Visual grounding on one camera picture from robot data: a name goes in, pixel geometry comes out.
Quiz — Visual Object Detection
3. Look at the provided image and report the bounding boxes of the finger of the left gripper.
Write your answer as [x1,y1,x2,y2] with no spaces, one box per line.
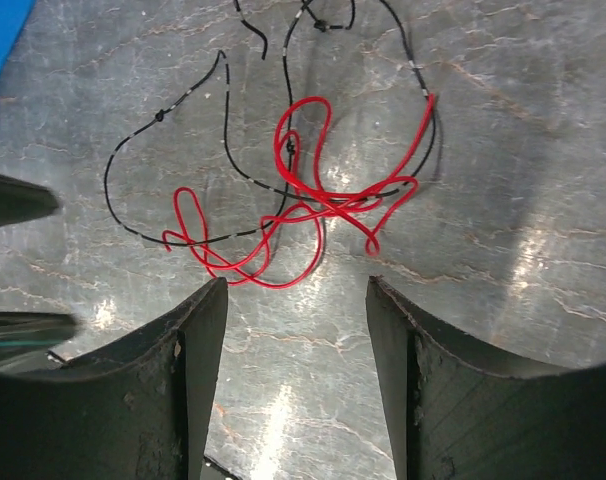
[0,312,78,373]
[0,174,60,227]

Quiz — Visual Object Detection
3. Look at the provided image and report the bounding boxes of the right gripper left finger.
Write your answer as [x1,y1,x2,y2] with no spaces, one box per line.
[0,278,228,479]

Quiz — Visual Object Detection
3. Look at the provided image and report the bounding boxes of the red cable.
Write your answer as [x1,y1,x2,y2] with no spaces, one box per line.
[161,92,437,290]

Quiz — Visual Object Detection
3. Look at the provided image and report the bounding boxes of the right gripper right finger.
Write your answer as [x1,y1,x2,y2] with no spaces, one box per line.
[366,277,606,479]

